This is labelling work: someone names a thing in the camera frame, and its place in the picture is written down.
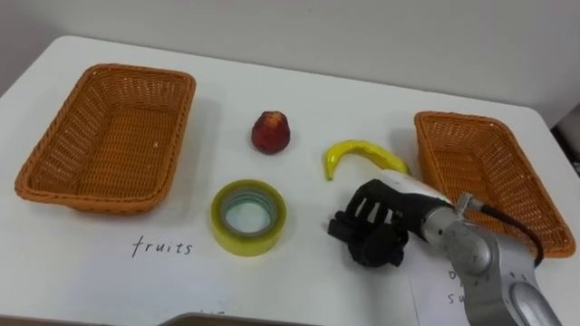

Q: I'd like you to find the orange wicker basket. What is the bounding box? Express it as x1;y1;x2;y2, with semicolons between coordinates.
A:
413;110;577;259
14;62;198;216

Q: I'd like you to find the yellow banana soft toy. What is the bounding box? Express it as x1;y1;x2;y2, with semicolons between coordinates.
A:
323;139;412;182

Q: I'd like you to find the white desk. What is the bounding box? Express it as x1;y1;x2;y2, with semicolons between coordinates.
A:
0;34;580;326

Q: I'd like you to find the white paper sheet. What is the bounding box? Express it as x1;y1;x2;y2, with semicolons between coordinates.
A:
405;235;580;326

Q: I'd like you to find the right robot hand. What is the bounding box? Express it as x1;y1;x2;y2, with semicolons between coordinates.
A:
326;170;455;269

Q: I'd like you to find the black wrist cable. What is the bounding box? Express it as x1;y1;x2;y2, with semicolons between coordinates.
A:
455;191;545;268

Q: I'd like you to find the robot body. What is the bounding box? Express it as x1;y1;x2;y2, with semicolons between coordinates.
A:
156;312;327;326

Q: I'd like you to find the yellow tape roll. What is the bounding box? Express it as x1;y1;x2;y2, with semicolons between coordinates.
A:
209;178;288;258

